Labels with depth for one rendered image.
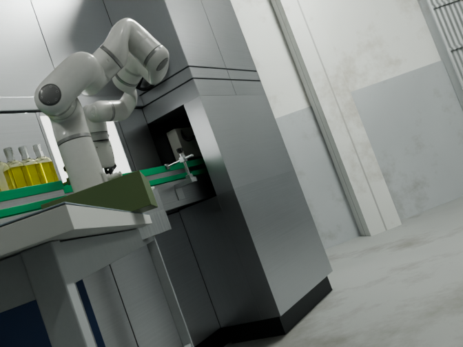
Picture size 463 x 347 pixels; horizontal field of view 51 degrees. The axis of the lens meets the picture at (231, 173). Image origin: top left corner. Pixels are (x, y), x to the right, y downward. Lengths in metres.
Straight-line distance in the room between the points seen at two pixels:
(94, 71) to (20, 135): 0.80
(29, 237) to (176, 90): 1.96
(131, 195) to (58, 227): 0.65
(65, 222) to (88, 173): 0.77
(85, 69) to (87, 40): 1.29
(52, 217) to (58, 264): 0.07
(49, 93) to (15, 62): 0.95
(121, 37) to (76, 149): 0.34
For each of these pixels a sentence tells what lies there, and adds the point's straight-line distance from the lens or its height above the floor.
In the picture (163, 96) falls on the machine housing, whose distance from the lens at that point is 2.56.
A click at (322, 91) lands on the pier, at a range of 4.48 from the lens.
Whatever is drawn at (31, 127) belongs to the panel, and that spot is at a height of 1.25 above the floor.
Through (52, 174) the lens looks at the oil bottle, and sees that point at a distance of 1.91.
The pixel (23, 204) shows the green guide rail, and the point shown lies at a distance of 1.68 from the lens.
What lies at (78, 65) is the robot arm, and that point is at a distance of 1.36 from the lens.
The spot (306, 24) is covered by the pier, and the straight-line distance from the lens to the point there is 4.65.
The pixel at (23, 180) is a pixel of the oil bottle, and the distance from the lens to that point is 1.85.
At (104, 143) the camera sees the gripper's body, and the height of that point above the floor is 1.05.
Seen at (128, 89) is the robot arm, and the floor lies 1.16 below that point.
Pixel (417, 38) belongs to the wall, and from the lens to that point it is 5.26.
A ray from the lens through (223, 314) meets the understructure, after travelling 2.60.
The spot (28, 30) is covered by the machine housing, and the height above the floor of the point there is 1.72.
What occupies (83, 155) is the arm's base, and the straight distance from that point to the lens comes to 1.37.
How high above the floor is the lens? 0.68
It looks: 4 degrees up
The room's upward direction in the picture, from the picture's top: 20 degrees counter-clockwise
